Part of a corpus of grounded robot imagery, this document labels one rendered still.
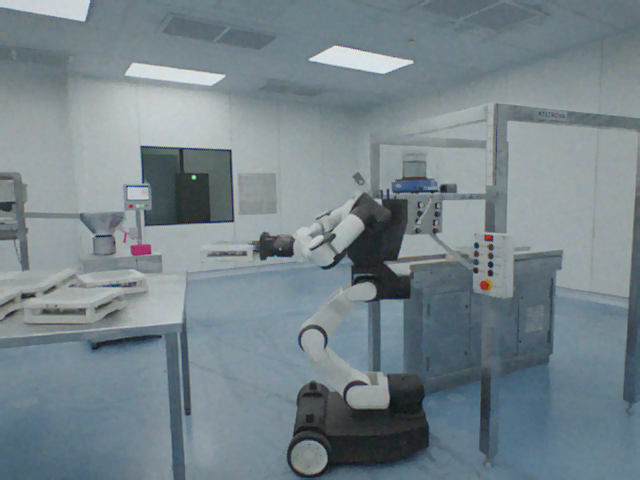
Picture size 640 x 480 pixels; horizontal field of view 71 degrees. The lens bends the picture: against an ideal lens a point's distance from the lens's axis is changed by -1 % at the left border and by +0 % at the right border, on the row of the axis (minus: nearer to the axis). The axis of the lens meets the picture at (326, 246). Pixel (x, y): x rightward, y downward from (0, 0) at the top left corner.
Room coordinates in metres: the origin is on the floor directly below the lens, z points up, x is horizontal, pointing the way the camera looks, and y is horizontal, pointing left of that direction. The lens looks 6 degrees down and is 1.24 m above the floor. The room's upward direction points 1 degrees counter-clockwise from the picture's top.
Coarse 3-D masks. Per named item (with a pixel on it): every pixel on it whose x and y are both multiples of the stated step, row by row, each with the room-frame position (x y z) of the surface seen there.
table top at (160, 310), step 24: (168, 288) 2.02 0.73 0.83; (120, 312) 1.59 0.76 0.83; (144, 312) 1.59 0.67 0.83; (168, 312) 1.58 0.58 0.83; (0, 336) 1.32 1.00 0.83; (24, 336) 1.33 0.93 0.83; (48, 336) 1.34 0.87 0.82; (72, 336) 1.36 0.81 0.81; (96, 336) 1.38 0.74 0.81; (120, 336) 1.40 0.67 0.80
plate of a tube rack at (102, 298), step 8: (112, 288) 1.68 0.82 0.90; (120, 288) 1.67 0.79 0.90; (40, 296) 1.55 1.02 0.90; (96, 296) 1.53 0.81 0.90; (104, 296) 1.54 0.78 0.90; (112, 296) 1.58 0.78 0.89; (24, 304) 1.46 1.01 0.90; (32, 304) 1.45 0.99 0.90; (40, 304) 1.45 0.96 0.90; (48, 304) 1.45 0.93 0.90; (56, 304) 1.45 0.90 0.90; (64, 304) 1.45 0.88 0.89; (72, 304) 1.45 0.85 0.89; (80, 304) 1.45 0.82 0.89; (88, 304) 1.45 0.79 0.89; (96, 304) 1.47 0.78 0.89
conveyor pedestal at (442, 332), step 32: (416, 288) 2.69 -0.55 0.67; (448, 288) 2.72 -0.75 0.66; (544, 288) 3.12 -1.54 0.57; (416, 320) 2.68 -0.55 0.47; (448, 320) 2.73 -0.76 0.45; (480, 320) 2.85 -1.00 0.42; (512, 320) 2.98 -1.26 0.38; (544, 320) 3.13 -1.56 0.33; (416, 352) 2.68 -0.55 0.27; (448, 352) 2.73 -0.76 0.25; (480, 352) 2.85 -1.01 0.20; (512, 352) 2.99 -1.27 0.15; (544, 352) 3.12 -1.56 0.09; (448, 384) 2.75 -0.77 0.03
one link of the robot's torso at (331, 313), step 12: (348, 288) 2.06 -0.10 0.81; (360, 288) 2.04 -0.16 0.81; (372, 288) 2.04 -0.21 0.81; (336, 300) 2.06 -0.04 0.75; (348, 300) 2.05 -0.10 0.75; (360, 300) 2.05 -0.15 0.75; (324, 312) 2.08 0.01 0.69; (336, 312) 2.08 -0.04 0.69; (348, 312) 2.06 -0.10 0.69; (312, 324) 2.08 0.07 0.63; (324, 324) 2.08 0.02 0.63; (336, 324) 2.08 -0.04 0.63; (300, 336) 2.07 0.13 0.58; (324, 336) 2.06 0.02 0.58; (324, 348) 2.07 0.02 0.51
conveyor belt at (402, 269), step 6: (522, 252) 3.28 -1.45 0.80; (528, 252) 3.30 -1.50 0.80; (534, 252) 3.29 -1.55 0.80; (528, 258) 2.99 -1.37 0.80; (534, 258) 3.02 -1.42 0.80; (390, 264) 2.79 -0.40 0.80; (396, 264) 2.79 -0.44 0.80; (402, 264) 2.79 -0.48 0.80; (408, 264) 2.78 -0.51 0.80; (396, 270) 2.66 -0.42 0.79; (402, 270) 2.61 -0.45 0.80; (408, 270) 2.58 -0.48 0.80; (414, 270) 2.57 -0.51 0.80; (408, 276) 2.55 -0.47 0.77
